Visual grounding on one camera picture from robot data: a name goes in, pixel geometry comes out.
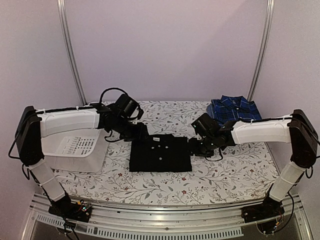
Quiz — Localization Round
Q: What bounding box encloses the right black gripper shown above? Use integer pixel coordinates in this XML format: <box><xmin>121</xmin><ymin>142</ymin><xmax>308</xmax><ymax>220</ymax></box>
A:
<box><xmin>186</xmin><ymin>135</ymin><xmax>217</xmax><ymax>158</ymax></box>

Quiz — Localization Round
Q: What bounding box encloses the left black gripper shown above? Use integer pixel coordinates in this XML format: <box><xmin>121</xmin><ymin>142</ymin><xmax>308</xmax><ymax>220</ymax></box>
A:
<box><xmin>114</xmin><ymin>116</ymin><xmax>151</xmax><ymax>143</ymax></box>

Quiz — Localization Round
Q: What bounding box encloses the blue checked shirt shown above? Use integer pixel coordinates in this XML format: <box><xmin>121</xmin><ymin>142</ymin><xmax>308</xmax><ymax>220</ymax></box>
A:
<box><xmin>206</xmin><ymin>104</ymin><xmax>217</xmax><ymax>119</ymax></box>

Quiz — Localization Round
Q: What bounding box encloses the black long sleeve shirt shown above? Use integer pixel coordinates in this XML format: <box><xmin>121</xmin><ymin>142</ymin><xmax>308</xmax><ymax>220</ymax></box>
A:
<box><xmin>129</xmin><ymin>134</ymin><xmax>192</xmax><ymax>173</ymax></box>

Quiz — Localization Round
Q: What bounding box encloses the blue plaid shirt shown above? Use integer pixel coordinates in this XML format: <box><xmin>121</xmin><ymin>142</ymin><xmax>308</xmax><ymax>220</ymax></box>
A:
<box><xmin>210</xmin><ymin>95</ymin><xmax>262</xmax><ymax>126</ymax></box>

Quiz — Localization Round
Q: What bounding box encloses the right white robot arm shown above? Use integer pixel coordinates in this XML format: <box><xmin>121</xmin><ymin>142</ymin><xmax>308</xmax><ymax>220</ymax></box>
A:
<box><xmin>188</xmin><ymin>109</ymin><xmax>320</xmax><ymax>218</ymax></box>

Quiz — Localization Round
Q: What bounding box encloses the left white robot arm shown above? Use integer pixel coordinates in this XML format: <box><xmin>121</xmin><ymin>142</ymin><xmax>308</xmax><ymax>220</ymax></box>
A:
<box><xmin>12</xmin><ymin>91</ymin><xmax>148</xmax><ymax>217</ymax></box>

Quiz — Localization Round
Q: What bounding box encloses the floral patterned table cloth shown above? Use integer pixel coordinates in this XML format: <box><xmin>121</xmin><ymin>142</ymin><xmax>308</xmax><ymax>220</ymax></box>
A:
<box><xmin>49</xmin><ymin>100</ymin><xmax>283</xmax><ymax>207</ymax></box>

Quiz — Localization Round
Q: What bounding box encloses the white plastic basket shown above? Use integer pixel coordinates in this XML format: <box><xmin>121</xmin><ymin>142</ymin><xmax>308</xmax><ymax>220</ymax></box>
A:
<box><xmin>41</xmin><ymin>129</ymin><xmax>109</xmax><ymax>173</ymax></box>

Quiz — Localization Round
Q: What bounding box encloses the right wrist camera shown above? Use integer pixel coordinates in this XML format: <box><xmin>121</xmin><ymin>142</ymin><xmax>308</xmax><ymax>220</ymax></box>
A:
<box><xmin>191</xmin><ymin>113</ymin><xmax>220</xmax><ymax>138</ymax></box>

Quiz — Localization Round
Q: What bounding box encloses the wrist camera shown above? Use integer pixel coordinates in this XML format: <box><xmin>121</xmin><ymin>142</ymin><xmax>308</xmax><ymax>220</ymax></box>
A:
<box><xmin>191</xmin><ymin>113</ymin><xmax>220</xmax><ymax>138</ymax></box>
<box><xmin>115</xmin><ymin>93</ymin><xmax>144</xmax><ymax>121</ymax></box>

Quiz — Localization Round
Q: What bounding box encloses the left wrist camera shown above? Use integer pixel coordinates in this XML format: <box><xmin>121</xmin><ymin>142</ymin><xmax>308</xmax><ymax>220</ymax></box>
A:
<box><xmin>115</xmin><ymin>93</ymin><xmax>144</xmax><ymax>121</ymax></box>

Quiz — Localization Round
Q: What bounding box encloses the aluminium front rail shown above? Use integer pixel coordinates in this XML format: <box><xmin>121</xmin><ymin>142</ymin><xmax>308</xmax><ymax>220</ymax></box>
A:
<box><xmin>21</xmin><ymin>194</ymin><xmax>315</xmax><ymax>240</ymax></box>

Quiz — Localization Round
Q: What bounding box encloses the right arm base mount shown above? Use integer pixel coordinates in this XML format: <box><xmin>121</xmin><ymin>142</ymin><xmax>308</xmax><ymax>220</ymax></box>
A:
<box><xmin>241</xmin><ymin>196</ymin><xmax>285</xmax><ymax>223</ymax></box>

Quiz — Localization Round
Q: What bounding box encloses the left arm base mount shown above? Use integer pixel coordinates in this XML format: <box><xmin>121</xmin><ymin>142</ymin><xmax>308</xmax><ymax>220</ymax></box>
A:
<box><xmin>48</xmin><ymin>200</ymin><xmax>93</xmax><ymax>223</ymax></box>

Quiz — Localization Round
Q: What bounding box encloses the left aluminium frame post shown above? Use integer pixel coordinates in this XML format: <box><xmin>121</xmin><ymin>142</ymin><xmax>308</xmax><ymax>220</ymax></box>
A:
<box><xmin>56</xmin><ymin>0</ymin><xmax>88</xmax><ymax>105</ymax></box>

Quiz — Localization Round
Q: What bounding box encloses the aluminium frame post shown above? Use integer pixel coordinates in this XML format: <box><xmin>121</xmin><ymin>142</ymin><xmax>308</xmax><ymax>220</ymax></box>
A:
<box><xmin>56</xmin><ymin>0</ymin><xmax>88</xmax><ymax>105</ymax></box>
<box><xmin>247</xmin><ymin>0</ymin><xmax>275</xmax><ymax>101</ymax></box>

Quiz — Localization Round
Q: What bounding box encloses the right aluminium frame post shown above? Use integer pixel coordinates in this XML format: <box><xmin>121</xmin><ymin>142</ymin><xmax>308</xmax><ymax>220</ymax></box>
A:
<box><xmin>247</xmin><ymin>0</ymin><xmax>275</xmax><ymax>101</ymax></box>

